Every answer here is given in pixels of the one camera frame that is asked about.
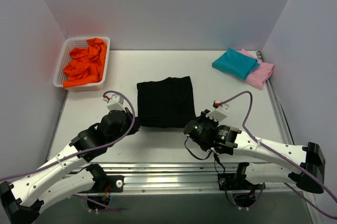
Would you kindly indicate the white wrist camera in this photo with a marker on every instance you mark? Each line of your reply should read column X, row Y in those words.
column 220, row 112
column 114, row 102

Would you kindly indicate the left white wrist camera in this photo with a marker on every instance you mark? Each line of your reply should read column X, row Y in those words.
column 114, row 102

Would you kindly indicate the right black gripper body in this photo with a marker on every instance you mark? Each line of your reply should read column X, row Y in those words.
column 201, row 118

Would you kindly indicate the folded teal t-shirt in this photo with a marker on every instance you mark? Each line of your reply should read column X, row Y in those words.
column 236, row 64

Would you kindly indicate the black t-shirt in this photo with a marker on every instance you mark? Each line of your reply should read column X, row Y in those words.
column 168, row 103

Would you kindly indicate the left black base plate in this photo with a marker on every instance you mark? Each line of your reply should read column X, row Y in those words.
column 114, row 184

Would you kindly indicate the orange crumpled t-shirt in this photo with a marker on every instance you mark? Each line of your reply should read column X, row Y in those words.
column 87, row 64

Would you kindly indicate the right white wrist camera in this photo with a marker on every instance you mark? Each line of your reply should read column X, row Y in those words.
column 220, row 112

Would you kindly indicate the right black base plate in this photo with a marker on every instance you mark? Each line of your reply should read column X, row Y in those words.
column 227, row 181

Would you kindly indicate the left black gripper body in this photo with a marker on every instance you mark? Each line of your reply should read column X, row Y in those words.
column 132, row 122

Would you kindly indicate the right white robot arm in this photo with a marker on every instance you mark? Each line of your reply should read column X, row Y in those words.
column 302, row 165

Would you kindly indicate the aluminium rail frame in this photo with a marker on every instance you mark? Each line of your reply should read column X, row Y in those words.
column 163, row 182

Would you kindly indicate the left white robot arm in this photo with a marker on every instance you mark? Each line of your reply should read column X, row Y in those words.
column 69, row 172

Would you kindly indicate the folded pink t-shirt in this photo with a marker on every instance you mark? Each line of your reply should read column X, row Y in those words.
column 259, row 76

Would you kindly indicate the white plastic laundry basket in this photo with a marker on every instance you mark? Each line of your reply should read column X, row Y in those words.
column 64, row 59

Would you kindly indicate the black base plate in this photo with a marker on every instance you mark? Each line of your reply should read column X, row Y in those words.
column 227, row 181
column 114, row 184

